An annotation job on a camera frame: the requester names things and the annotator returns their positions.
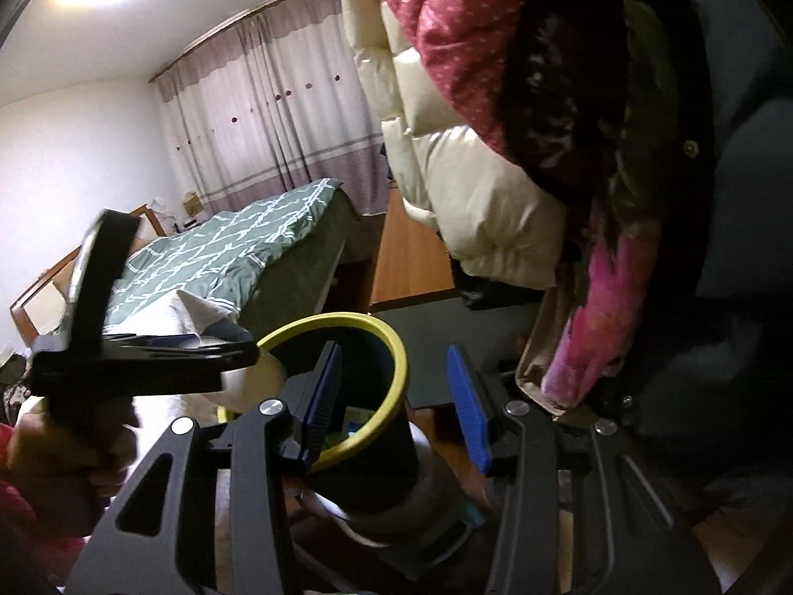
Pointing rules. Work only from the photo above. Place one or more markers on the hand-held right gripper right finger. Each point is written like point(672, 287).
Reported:
point(468, 409)

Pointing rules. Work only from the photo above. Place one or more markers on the wooden bed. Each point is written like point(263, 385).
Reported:
point(37, 303)

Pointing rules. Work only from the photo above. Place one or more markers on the red dotted quilted jacket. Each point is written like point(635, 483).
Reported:
point(458, 31)

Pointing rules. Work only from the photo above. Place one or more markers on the small tan box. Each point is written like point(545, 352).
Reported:
point(193, 201)

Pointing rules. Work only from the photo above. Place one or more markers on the dark floral garment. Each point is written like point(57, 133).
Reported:
point(576, 87)

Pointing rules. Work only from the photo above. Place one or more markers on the person's left hand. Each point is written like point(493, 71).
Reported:
point(62, 471)

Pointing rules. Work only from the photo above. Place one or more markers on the pink white curtain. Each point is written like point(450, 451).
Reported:
point(260, 105)

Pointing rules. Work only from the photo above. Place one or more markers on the beige garment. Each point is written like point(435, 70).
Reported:
point(536, 353)

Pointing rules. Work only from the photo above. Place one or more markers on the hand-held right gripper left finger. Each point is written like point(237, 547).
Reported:
point(322, 409)

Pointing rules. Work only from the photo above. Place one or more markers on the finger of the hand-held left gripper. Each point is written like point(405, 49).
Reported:
point(170, 341)
point(198, 362)

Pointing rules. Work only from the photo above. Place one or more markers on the cream puffer jacket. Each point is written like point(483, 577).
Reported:
point(471, 198)

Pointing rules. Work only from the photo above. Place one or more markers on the person's left forearm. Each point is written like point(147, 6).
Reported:
point(15, 545)

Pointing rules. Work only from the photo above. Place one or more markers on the pink floral garment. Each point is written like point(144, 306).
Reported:
point(613, 303)

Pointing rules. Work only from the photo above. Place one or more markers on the yellow rimmed dark blue bin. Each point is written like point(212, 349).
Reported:
point(396, 347)

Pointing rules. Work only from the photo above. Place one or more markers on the dark clothes pile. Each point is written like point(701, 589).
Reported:
point(11, 384)

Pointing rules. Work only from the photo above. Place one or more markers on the green checked duvet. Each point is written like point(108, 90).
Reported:
point(210, 248)

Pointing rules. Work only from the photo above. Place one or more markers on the wooden desk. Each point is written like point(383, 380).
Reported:
point(409, 260)

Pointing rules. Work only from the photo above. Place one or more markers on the black garment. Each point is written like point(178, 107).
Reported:
point(743, 198)

